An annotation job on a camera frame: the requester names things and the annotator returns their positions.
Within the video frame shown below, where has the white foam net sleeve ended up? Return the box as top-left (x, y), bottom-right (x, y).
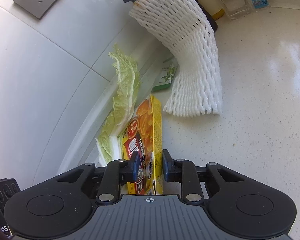
top-left (128, 0), bottom-right (222, 117)

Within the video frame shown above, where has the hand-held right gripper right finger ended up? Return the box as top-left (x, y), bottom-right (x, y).
top-left (162, 149), bottom-right (243, 203)

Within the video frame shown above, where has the napa cabbage leaf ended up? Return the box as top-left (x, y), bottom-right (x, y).
top-left (96, 44), bottom-right (141, 165)

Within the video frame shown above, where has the clear plastic container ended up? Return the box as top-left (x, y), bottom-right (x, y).
top-left (207, 0), bottom-right (253, 22)

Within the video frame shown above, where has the yellow food box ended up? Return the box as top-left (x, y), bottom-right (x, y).
top-left (120, 94), bottom-right (164, 196)

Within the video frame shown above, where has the small green box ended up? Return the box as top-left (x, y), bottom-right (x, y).
top-left (151, 57), bottom-right (179, 93)

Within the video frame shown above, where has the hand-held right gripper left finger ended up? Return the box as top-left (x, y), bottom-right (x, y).
top-left (55, 153), bottom-right (141, 204)

